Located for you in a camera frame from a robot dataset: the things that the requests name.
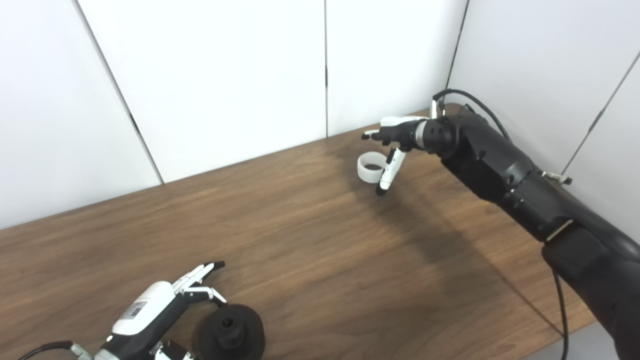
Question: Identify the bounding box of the white ridged plastic ring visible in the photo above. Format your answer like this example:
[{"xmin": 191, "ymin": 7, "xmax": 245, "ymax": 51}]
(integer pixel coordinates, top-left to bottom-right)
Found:
[{"xmin": 357, "ymin": 151, "xmax": 389, "ymax": 183}]

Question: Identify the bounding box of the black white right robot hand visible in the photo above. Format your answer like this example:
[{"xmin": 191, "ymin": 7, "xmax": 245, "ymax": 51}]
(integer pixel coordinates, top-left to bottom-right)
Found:
[{"xmin": 361, "ymin": 116, "xmax": 430, "ymax": 197}]

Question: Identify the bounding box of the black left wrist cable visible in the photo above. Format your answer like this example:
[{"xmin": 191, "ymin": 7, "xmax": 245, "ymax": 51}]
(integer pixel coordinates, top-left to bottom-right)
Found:
[{"xmin": 17, "ymin": 340, "xmax": 95, "ymax": 360}]

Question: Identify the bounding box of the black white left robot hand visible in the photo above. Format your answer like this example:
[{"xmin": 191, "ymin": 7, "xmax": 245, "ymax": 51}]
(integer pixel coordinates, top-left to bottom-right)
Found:
[{"xmin": 92, "ymin": 260, "xmax": 228, "ymax": 360}]

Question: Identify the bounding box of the round black stepped part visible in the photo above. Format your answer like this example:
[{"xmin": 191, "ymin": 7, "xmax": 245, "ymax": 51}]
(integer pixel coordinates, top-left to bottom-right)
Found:
[{"xmin": 197, "ymin": 303, "xmax": 266, "ymax": 360}]

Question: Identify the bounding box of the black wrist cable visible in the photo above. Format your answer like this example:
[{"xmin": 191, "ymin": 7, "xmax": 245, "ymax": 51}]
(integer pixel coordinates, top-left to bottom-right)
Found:
[
  {"xmin": 431, "ymin": 88, "xmax": 574, "ymax": 360},
  {"xmin": 17, "ymin": 340, "xmax": 95, "ymax": 360}
]

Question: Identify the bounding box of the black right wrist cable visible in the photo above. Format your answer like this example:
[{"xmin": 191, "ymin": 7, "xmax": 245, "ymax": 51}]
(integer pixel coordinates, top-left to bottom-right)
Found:
[{"xmin": 431, "ymin": 88, "xmax": 574, "ymax": 360}]

